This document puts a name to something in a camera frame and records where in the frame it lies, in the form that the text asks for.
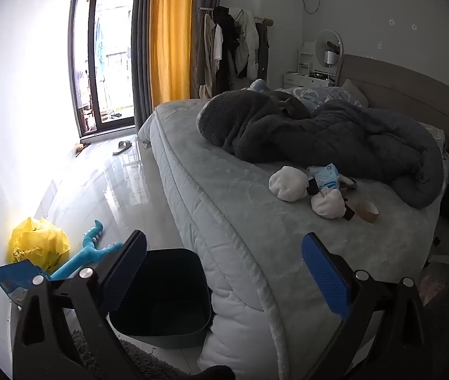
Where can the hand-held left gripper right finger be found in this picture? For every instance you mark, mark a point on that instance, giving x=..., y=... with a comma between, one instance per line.
x=323, y=277

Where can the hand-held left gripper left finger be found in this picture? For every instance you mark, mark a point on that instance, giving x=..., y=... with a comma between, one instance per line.
x=129, y=269

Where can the dark teal trash bin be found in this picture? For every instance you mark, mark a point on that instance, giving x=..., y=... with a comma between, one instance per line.
x=161, y=285

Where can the blue forked plush toy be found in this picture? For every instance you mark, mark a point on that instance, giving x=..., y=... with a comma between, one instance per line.
x=85, y=251

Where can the brown cardboard tape roll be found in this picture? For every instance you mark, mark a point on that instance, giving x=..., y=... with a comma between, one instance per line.
x=357, y=209

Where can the crumpled yellow plastic bag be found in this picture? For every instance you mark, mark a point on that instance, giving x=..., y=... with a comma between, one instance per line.
x=38, y=241

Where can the grey shaggy rug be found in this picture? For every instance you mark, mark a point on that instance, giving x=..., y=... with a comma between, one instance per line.
x=149, y=364

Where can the crumpled black white wrapper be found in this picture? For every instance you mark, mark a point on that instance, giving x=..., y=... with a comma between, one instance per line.
x=348, y=183

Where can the blue and white wrapper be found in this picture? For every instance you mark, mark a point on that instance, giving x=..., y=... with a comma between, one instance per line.
x=325, y=178

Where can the blue snack packet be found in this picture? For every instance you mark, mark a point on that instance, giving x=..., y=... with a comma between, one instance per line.
x=12, y=279

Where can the green slipper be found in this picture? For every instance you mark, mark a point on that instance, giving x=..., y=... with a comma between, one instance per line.
x=122, y=148

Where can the light grey quilted mattress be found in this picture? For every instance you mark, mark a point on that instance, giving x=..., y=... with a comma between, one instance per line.
x=228, y=190

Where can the small orange floor item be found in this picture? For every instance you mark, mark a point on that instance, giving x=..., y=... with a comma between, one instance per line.
x=79, y=147

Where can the dark grey fleece blanket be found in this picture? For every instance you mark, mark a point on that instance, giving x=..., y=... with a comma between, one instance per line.
x=327, y=138

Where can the dark brown cloth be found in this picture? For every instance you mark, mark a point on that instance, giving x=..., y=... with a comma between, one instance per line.
x=291, y=105

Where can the blue floral pillow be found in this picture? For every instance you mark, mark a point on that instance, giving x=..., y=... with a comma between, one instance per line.
x=327, y=94

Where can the beige pillow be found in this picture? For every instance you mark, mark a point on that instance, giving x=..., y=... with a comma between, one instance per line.
x=354, y=91

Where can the white dressing table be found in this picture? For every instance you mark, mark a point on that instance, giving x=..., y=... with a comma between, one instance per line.
x=299, y=80

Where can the light blue cloth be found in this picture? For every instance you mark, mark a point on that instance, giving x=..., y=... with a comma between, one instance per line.
x=258, y=85

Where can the dark framed glass door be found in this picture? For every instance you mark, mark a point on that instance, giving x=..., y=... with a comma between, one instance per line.
x=93, y=67

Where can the beige bed headboard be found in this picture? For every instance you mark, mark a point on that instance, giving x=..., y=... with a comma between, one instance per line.
x=402, y=87

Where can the beige hanging robe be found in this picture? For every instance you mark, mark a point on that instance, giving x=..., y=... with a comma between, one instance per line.
x=207, y=55

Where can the dark grey hanging vest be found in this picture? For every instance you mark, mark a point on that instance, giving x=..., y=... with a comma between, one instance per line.
x=263, y=51

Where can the round white mirror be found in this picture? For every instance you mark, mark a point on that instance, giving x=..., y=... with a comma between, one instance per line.
x=323, y=43

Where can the black hanging jacket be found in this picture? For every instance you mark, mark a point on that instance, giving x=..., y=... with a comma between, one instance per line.
x=228, y=55

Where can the white hanging shirt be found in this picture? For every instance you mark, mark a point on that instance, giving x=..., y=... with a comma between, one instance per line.
x=218, y=43

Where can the yellow curtain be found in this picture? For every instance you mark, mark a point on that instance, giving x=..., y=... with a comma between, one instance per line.
x=171, y=27

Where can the white hanging jacket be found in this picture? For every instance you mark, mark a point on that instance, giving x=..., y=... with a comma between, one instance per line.
x=248, y=43

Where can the clothes rack rail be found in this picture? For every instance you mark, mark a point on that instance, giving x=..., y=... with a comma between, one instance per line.
x=264, y=19

